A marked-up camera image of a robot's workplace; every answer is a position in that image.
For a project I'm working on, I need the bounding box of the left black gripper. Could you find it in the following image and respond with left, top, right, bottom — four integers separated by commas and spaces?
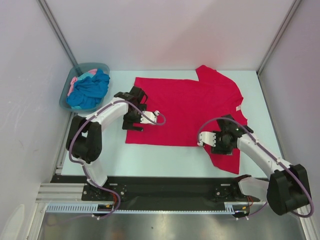
122, 103, 147, 131

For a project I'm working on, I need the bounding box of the red t shirt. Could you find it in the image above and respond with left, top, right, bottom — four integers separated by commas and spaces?
124, 64, 248, 175

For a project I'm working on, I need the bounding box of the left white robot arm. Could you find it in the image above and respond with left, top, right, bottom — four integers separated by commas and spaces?
66, 86, 148, 200

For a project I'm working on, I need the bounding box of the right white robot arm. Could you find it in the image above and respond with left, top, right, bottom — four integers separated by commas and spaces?
212, 115, 315, 218

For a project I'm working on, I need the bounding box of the blue t shirt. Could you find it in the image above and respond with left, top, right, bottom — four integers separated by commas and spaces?
66, 68, 110, 110

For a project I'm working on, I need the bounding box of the translucent blue plastic basket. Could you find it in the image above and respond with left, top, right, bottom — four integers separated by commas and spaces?
59, 62, 110, 113

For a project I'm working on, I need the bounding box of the light teal t shirt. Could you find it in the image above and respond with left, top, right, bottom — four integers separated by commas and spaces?
67, 72, 94, 96

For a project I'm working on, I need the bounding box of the pink t shirt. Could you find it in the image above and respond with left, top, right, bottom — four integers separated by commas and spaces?
67, 68, 98, 96

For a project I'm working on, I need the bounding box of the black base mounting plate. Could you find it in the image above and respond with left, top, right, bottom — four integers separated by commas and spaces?
51, 171, 296, 215

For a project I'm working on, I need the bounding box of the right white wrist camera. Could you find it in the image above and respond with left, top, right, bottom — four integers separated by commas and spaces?
197, 131, 217, 147

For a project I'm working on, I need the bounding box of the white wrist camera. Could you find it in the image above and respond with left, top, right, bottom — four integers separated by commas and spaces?
197, 131, 217, 147
139, 110, 160, 125

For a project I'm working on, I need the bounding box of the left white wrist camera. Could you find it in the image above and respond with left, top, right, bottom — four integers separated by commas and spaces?
139, 110, 160, 125

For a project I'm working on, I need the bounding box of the slotted cable duct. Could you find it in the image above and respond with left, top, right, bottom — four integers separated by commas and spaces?
46, 203, 250, 215

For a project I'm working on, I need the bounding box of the aluminium front rail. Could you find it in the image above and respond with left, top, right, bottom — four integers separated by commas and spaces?
37, 182, 261, 203

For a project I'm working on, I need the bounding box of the left aluminium corner post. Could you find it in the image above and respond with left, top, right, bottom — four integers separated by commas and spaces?
36, 0, 78, 66

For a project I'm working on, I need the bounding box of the aluminium corner post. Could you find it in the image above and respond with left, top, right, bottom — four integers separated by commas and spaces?
36, 0, 78, 66
256, 0, 303, 77

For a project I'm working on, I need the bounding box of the right aluminium corner post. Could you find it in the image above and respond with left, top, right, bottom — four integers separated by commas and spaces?
256, 0, 303, 77

